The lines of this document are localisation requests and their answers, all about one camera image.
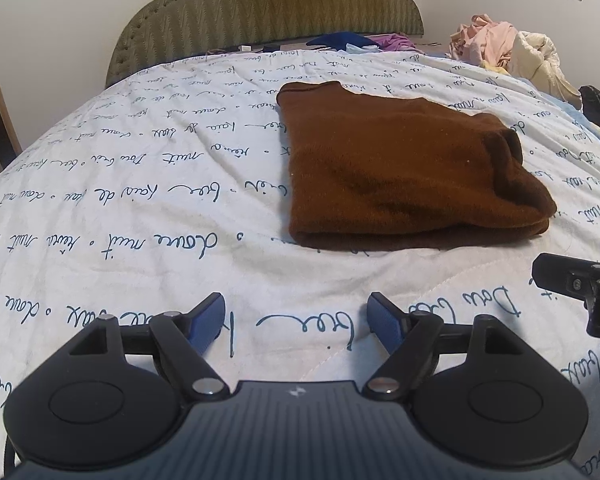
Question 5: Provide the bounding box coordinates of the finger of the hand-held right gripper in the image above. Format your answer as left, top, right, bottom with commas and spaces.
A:
531, 252, 600, 337

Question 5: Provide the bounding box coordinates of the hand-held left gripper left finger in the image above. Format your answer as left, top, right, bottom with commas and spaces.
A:
55, 291, 231, 401

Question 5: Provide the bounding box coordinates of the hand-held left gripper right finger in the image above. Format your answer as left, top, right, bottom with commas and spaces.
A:
362, 292, 539, 401

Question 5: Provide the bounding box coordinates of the brown sweater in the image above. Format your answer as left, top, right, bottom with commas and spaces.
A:
276, 80, 559, 253

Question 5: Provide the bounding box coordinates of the pink clothes pile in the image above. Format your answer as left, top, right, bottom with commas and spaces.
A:
448, 14, 519, 69

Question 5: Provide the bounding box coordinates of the white printed blanket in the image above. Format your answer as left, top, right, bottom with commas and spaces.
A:
0, 41, 600, 480

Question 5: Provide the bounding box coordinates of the cream cloth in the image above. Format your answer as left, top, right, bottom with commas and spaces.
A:
509, 31, 584, 110

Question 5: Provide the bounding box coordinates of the purple cloth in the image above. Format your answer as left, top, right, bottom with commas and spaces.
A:
369, 33, 419, 53

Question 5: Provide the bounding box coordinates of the dark blue cloth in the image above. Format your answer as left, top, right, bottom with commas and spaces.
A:
305, 31, 377, 50

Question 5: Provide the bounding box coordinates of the green padded headboard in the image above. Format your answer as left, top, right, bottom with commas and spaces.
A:
105, 0, 425, 89

